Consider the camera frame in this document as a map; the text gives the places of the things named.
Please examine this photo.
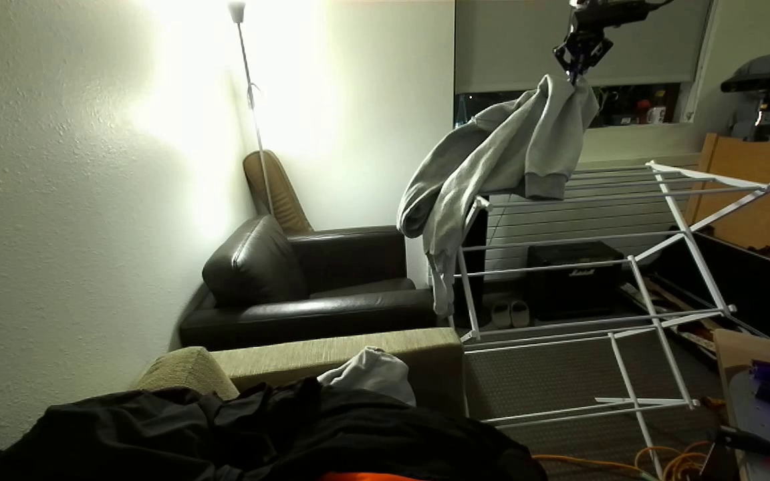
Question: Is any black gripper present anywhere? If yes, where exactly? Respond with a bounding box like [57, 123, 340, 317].
[553, 19, 618, 84]

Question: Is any grey hooded sweatshirt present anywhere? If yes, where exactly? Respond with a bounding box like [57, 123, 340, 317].
[393, 71, 602, 321]

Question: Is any black padded bench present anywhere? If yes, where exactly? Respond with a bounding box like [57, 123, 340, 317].
[720, 47, 770, 145]

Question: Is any white clothes drying rack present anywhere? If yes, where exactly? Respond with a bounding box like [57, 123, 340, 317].
[450, 158, 770, 481]

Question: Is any tall black speaker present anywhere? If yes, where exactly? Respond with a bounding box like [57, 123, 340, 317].
[460, 197, 492, 305]

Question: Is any black amplifier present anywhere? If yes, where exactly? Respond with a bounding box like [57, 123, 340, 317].
[527, 241, 634, 324]

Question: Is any wooden board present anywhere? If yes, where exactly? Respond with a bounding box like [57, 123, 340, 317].
[696, 131, 770, 274]

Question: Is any white slipper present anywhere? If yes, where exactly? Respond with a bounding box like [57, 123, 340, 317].
[504, 296, 531, 328]
[487, 300, 514, 328]

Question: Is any black low cabinet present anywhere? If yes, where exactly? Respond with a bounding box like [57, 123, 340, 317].
[646, 227, 770, 353]

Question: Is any cardboard box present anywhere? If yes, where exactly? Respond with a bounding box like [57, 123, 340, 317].
[712, 326, 770, 481]

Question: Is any small light grey garment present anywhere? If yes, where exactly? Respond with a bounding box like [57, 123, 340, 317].
[315, 344, 419, 408]

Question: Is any black leather armchair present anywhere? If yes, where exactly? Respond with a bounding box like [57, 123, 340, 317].
[176, 211, 447, 353]

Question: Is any orange garment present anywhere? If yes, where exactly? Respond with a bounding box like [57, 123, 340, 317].
[315, 467, 434, 481]

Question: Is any black clothes pile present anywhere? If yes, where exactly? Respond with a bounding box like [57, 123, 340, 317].
[0, 377, 549, 481]

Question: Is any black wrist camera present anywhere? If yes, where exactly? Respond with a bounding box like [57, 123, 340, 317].
[570, 0, 673, 28]

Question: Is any orange extension cable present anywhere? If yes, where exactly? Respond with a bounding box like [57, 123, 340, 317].
[528, 440, 716, 481]

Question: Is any black handled tool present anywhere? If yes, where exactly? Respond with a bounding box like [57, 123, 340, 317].
[713, 425, 770, 464]

